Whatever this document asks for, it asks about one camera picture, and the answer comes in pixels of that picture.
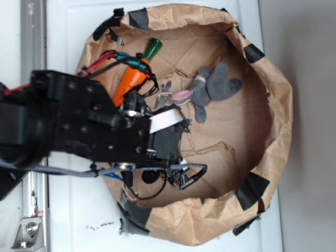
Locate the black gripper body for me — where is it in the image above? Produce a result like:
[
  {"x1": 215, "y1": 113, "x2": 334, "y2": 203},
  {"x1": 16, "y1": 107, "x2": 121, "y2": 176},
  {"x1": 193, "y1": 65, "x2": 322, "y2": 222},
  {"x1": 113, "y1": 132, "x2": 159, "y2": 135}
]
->
[{"x1": 119, "y1": 91, "x2": 194, "y2": 191}]

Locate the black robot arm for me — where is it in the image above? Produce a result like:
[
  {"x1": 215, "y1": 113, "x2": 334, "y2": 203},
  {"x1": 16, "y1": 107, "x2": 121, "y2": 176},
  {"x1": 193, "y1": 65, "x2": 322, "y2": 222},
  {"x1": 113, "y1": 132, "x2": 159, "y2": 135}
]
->
[{"x1": 1, "y1": 71, "x2": 190, "y2": 189}]

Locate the red black wire bundle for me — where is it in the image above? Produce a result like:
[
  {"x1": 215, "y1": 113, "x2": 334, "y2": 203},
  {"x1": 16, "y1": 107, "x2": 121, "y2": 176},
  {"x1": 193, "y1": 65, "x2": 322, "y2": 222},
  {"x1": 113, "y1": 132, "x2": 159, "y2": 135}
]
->
[{"x1": 0, "y1": 49, "x2": 160, "y2": 97}]

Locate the orange toy carrot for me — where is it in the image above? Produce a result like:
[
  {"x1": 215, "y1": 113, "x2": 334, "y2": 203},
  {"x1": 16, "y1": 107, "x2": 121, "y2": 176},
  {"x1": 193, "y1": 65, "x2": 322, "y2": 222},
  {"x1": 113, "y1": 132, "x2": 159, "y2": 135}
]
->
[{"x1": 112, "y1": 38, "x2": 162, "y2": 107}]

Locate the metal corner bracket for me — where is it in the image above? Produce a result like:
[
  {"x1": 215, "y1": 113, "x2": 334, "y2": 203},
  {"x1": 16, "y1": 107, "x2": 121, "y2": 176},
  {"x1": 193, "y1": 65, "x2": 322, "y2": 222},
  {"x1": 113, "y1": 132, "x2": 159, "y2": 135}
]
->
[{"x1": 10, "y1": 217, "x2": 44, "y2": 251}]

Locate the grey plush bunny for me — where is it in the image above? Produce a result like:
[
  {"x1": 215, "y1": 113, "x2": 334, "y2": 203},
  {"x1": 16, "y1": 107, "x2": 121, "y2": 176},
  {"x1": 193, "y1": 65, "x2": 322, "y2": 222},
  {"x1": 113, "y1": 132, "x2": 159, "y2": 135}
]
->
[{"x1": 171, "y1": 62, "x2": 243, "y2": 123}]

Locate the aluminium rail frame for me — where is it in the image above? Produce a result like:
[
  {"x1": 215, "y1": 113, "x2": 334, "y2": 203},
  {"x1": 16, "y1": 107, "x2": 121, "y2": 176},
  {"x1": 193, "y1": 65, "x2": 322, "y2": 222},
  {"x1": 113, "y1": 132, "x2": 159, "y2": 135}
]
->
[{"x1": 20, "y1": 1, "x2": 50, "y2": 251}]

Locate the brown paper bag bin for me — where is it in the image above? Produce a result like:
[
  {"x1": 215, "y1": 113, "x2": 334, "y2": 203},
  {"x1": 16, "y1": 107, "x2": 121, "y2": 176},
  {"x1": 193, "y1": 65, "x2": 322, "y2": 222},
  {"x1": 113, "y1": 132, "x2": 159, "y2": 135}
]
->
[{"x1": 79, "y1": 4, "x2": 293, "y2": 246}]

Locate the silver key bunch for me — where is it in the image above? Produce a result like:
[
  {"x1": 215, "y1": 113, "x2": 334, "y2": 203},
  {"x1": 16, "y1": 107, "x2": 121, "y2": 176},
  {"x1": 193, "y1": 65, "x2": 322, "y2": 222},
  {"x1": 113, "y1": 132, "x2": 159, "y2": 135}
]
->
[{"x1": 154, "y1": 80, "x2": 172, "y2": 111}]

